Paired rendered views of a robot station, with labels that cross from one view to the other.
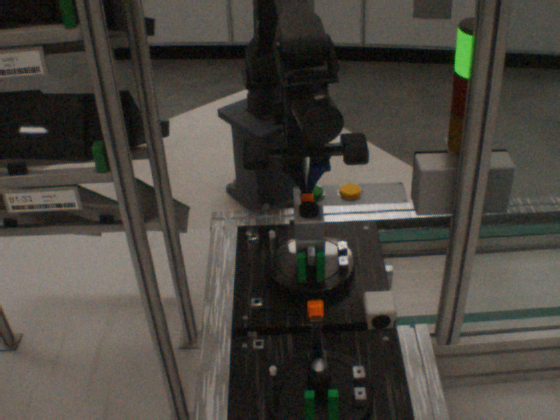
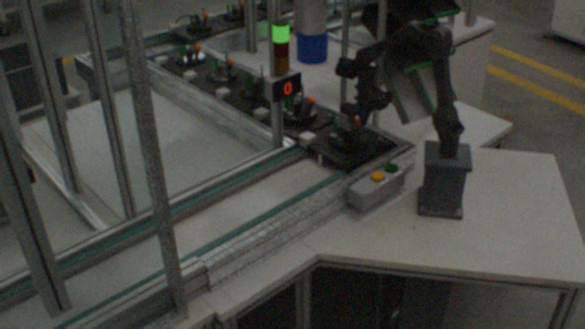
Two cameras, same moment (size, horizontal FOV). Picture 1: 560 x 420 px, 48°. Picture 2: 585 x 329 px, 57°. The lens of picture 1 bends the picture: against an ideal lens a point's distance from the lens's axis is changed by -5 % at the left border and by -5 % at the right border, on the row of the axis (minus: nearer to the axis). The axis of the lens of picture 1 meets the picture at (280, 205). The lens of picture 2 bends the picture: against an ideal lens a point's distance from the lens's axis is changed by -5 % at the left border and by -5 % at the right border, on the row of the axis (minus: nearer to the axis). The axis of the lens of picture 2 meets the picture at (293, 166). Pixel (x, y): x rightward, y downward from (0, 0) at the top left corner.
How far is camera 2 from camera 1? 235 cm
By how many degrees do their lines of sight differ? 100
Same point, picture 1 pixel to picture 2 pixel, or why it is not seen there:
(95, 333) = (405, 130)
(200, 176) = (485, 195)
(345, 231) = (354, 157)
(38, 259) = (469, 134)
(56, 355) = not seen: hidden behind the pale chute
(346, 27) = not seen: outside the picture
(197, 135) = (537, 216)
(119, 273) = not seen: hidden behind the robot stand
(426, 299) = (303, 171)
